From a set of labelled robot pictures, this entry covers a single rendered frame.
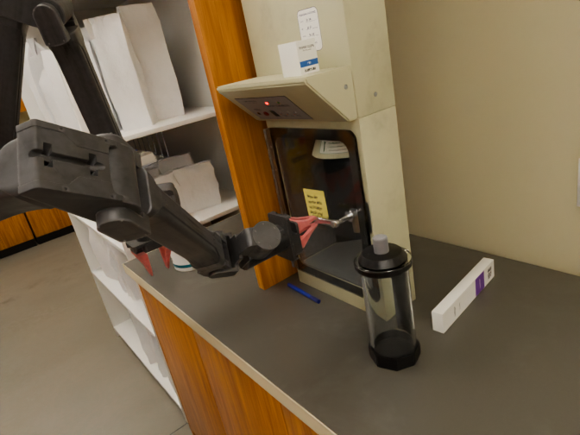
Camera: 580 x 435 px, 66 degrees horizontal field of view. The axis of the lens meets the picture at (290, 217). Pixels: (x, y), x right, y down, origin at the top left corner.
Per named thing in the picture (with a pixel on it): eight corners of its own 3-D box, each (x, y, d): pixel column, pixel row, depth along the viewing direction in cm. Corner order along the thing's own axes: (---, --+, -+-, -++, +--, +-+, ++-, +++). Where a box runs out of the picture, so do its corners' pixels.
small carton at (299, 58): (301, 72, 89) (296, 41, 87) (319, 70, 86) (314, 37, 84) (283, 78, 86) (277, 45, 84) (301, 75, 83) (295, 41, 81)
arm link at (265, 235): (199, 237, 89) (206, 279, 86) (214, 214, 79) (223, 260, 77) (255, 233, 94) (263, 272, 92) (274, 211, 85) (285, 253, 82)
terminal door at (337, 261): (297, 267, 126) (267, 126, 111) (379, 302, 102) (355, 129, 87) (294, 268, 125) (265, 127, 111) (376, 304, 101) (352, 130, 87)
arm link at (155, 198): (73, 141, 51) (81, 229, 47) (121, 127, 50) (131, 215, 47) (200, 238, 91) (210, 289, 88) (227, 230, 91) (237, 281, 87)
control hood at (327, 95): (264, 118, 111) (255, 77, 108) (359, 118, 86) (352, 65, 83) (225, 129, 105) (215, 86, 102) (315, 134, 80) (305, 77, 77)
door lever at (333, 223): (326, 216, 104) (324, 205, 104) (355, 222, 97) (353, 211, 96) (309, 224, 102) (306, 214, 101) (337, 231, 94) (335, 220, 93)
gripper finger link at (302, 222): (323, 210, 96) (290, 225, 91) (328, 239, 99) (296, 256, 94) (303, 204, 101) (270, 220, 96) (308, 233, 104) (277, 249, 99)
